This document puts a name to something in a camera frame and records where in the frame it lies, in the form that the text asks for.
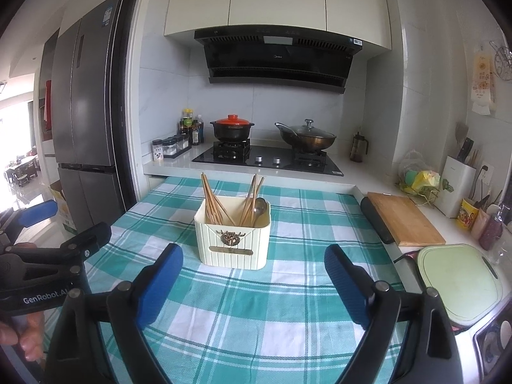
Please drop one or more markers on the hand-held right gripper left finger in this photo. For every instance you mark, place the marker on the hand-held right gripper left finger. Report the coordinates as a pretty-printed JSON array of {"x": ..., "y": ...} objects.
[{"x": 158, "y": 284}]

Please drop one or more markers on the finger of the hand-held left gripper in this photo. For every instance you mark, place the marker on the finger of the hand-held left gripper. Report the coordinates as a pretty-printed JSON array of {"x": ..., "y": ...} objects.
[
  {"x": 38, "y": 212},
  {"x": 80, "y": 244}
]

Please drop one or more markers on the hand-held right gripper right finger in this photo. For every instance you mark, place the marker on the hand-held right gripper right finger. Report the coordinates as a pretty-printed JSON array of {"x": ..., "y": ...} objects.
[{"x": 346, "y": 284}]

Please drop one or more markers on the cream utensil holder box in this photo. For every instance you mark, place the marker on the cream utensil holder box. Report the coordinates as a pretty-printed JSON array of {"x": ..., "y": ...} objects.
[{"x": 232, "y": 248}]

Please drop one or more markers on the person's left hand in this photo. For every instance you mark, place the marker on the person's left hand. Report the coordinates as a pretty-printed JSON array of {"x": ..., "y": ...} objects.
[{"x": 34, "y": 336}]

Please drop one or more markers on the cardboard box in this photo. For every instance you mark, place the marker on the cardboard box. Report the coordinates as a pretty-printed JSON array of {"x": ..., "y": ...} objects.
[{"x": 66, "y": 212}]

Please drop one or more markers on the wooden dining furniture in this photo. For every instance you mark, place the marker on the wooden dining furniture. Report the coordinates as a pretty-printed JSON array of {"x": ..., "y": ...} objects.
[{"x": 22, "y": 170}]

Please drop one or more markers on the black oblong pad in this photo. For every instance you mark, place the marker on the black oblong pad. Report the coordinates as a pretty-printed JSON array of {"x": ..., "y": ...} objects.
[{"x": 378, "y": 222}]

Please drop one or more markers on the wooden cutting board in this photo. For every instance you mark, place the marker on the wooden cutting board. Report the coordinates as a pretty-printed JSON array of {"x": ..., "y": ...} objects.
[{"x": 408, "y": 220}]

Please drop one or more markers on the teal white checked tablecloth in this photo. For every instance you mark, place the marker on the teal white checked tablecloth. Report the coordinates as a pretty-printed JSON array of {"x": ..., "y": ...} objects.
[{"x": 260, "y": 308}]

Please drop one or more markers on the red hanging cloth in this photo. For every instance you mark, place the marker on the red hanging cloth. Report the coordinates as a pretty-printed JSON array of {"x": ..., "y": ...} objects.
[{"x": 47, "y": 106}]

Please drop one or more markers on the green cutting board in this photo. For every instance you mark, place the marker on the green cutting board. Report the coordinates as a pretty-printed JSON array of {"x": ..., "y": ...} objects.
[{"x": 460, "y": 284}]

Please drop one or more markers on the grey refrigerator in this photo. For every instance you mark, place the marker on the grey refrigerator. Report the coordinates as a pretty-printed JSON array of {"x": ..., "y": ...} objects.
[{"x": 88, "y": 108}]

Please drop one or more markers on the white label spice jar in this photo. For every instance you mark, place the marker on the white label spice jar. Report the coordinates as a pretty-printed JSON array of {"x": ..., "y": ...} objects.
[{"x": 158, "y": 151}]

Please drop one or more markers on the yellow green plastic bag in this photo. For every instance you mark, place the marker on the yellow green plastic bag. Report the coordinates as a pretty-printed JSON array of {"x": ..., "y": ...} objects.
[{"x": 420, "y": 178}]

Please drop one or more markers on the clear spice jar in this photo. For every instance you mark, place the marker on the clear spice jar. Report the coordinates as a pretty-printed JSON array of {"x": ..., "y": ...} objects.
[
  {"x": 185, "y": 143},
  {"x": 176, "y": 145},
  {"x": 168, "y": 148}
]

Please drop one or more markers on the yellow printed cup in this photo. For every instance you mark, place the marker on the yellow printed cup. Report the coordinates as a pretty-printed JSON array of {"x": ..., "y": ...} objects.
[{"x": 467, "y": 214}]

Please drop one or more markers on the white knife holder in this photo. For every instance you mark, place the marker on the white knife holder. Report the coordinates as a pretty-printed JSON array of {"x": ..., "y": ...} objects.
[{"x": 454, "y": 188}]

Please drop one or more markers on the dark metal wok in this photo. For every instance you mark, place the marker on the dark metal wok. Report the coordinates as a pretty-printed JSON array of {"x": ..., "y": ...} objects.
[{"x": 308, "y": 143}]

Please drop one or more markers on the pink cup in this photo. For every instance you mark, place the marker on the pink cup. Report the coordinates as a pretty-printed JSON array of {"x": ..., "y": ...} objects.
[{"x": 480, "y": 224}]

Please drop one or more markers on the black gas stove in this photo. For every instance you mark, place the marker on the black gas stove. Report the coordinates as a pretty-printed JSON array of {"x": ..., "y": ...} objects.
[{"x": 264, "y": 162}]

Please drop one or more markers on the small dark sauce bottle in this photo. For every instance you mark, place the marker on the small dark sauce bottle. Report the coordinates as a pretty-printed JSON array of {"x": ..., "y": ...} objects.
[{"x": 182, "y": 128}]

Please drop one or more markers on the dark soy sauce bottle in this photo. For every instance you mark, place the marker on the dark soy sauce bottle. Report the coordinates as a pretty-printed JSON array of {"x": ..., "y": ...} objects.
[{"x": 197, "y": 134}]

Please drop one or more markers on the purple soap dispenser bottle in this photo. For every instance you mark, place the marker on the purple soap dispenser bottle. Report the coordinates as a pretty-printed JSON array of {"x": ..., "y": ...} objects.
[{"x": 492, "y": 230}]

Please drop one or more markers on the glass wok lid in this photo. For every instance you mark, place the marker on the glass wok lid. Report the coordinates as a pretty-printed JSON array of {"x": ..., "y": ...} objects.
[{"x": 308, "y": 130}]

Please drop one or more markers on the clear glass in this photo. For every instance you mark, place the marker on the clear glass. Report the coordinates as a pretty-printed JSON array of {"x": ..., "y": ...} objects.
[{"x": 502, "y": 252}]

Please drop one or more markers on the steel sink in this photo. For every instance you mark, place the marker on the steel sink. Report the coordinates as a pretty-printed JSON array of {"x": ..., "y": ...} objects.
[{"x": 494, "y": 344}]

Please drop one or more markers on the yellow capped sauce bottle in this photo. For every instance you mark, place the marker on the yellow capped sauce bottle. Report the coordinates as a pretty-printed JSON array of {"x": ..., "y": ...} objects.
[{"x": 187, "y": 122}]

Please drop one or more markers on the black clay pot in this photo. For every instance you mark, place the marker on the black clay pot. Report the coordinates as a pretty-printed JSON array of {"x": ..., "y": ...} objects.
[{"x": 232, "y": 134}]

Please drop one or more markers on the red pot lid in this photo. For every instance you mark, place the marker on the red pot lid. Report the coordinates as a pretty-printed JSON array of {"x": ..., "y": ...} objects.
[{"x": 232, "y": 120}]

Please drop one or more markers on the metal spatula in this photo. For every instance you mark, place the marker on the metal spatula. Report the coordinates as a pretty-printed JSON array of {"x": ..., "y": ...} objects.
[{"x": 462, "y": 132}]

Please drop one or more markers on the black range hood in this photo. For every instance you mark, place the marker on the black range hood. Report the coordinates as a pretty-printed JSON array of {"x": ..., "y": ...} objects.
[{"x": 276, "y": 60}]

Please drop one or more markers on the dark wall cabinet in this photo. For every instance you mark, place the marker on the dark wall cabinet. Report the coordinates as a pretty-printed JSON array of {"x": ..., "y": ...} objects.
[{"x": 48, "y": 60}]

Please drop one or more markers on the black door frame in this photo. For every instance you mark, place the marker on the black door frame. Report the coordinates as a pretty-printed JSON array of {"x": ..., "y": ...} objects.
[{"x": 128, "y": 88}]

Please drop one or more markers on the white wall socket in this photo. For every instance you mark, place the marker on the white wall socket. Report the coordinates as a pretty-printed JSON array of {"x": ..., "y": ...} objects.
[{"x": 486, "y": 174}]

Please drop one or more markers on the printed hanging wall bag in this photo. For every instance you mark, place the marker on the printed hanging wall bag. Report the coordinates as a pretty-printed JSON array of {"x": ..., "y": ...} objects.
[{"x": 482, "y": 84}]

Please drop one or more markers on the white wall cabinet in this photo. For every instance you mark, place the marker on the white wall cabinet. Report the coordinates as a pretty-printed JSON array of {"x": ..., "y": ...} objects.
[{"x": 280, "y": 0}]

